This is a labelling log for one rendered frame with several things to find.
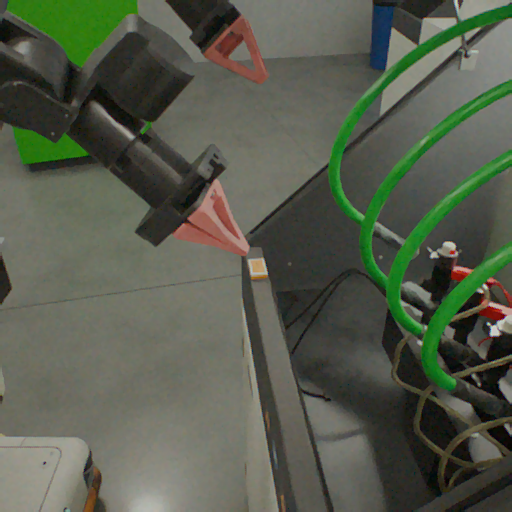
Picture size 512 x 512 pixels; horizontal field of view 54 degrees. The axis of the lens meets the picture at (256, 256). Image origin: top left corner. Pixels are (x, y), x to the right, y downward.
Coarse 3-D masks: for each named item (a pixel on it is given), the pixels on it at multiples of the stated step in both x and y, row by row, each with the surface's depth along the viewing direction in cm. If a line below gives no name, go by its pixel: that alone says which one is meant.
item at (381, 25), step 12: (372, 0) 605; (384, 0) 595; (396, 0) 594; (372, 12) 612; (384, 12) 594; (372, 24) 620; (384, 24) 601; (372, 36) 624; (384, 36) 608; (372, 48) 630; (384, 48) 615; (372, 60) 636; (384, 60) 622
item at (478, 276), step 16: (496, 256) 41; (480, 272) 41; (464, 288) 42; (448, 304) 43; (432, 320) 44; (448, 320) 43; (432, 336) 44; (432, 352) 45; (432, 368) 46; (448, 384) 48; (464, 384) 49; (464, 400) 49; (480, 400) 50; (496, 400) 51; (496, 416) 52
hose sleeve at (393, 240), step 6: (378, 222) 67; (360, 228) 67; (378, 228) 66; (384, 228) 67; (372, 234) 67; (378, 234) 67; (384, 234) 67; (390, 234) 67; (396, 234) 68; (384, 240) 67; (390, 240) 67; (396, 240) 68; (402, 240) 68; (390, 246) 69; (396, 246) 68
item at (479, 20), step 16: (480, 16) 54; (496, 16) 54; (448, 32) 54; (464, 32) 54; (416, 48) 55; (432, 48) 55; (400, 64) 55; (384, 80) 56; (368, 96) 57; (352, 112) 58; (352, 128) 58; (336, 144) 59; (336, 160) 60; (336, 176) 61; (336, 192) 63; (352, 208) 64
